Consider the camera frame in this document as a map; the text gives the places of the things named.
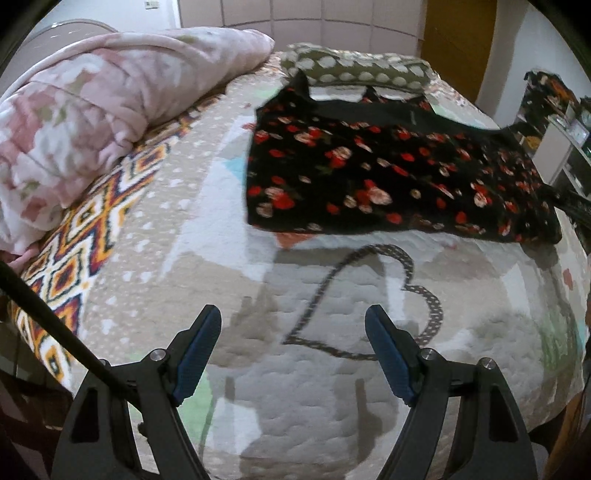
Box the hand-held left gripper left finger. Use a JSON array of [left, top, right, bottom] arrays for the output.
[[55, 305, 222, 480]]

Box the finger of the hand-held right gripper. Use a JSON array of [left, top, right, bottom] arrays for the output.
[[540, 184, 591, 219]]

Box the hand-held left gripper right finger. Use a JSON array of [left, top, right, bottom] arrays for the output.
[[365, 305, 539, 480]]

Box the black floral garment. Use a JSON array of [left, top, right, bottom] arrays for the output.
[[245, 69, 564, 245]]

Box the white shelf with clutter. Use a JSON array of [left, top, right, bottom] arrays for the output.
[[517, 69, 591, 199]]

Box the patterned quilted bedspread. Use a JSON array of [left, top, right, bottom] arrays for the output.
[[9, 51, 591, 480]]

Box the wooden door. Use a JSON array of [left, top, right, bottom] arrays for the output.
[[422, 0, 497, 101]]

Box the green patterned pillow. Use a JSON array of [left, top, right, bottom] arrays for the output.
[[281, 42, 437, 100]]

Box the pink fleece blanket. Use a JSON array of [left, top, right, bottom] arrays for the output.
[[0, 27, 276, 259]]

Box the padded headboard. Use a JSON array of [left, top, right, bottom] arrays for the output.
[[178, 0, 426, 57]]

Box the black cable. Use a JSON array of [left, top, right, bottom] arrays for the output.
[[0, 262, 185, 480]]

